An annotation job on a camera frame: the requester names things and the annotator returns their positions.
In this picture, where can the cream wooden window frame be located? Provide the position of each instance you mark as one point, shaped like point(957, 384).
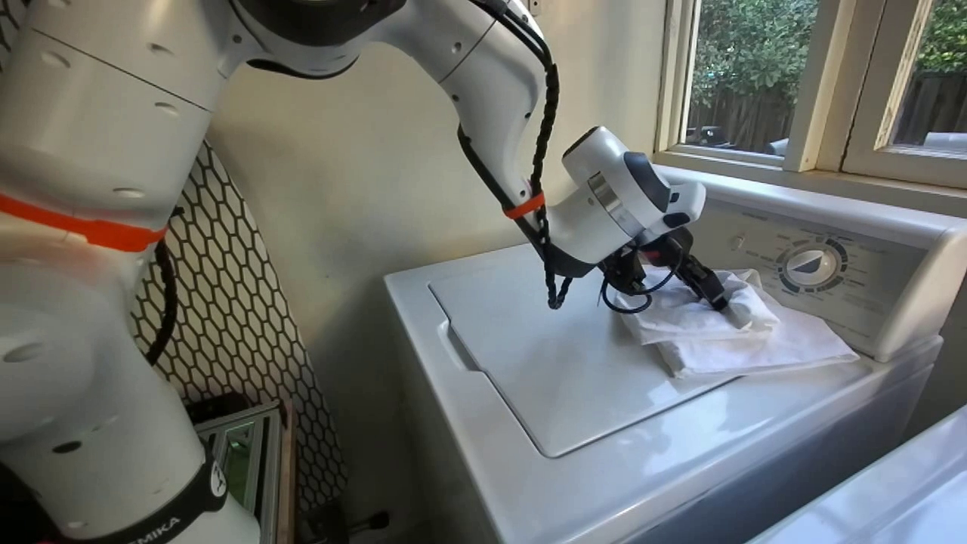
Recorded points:
point(819, 92)

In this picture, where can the framed green picture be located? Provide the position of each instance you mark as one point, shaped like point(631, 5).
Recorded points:
point(243, 462)

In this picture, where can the white dryer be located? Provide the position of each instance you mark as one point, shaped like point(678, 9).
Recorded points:
point(887, 492)

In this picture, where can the white top-load washing machine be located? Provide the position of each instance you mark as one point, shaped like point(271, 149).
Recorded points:
point(605, 473)

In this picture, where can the green tree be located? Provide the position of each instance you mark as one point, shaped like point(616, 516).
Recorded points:
point(751, 39)

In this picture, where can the brown wooden fence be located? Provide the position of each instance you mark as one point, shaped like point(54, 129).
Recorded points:
point(740, 123)

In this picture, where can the black ironing board foot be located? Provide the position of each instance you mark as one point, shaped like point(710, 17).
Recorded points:
point(347, 524)

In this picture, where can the white washing machine lid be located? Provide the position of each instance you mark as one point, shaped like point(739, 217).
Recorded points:
point(546, 350)

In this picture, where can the white cloth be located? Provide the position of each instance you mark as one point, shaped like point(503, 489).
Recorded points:
point(765, 337)

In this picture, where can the large round washer dial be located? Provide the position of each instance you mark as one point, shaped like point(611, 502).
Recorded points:
point(814, 266)

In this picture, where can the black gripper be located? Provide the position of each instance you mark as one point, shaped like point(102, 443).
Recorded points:
point(635, 264)

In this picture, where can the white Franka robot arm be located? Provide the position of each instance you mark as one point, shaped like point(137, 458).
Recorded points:
point(110, 130)

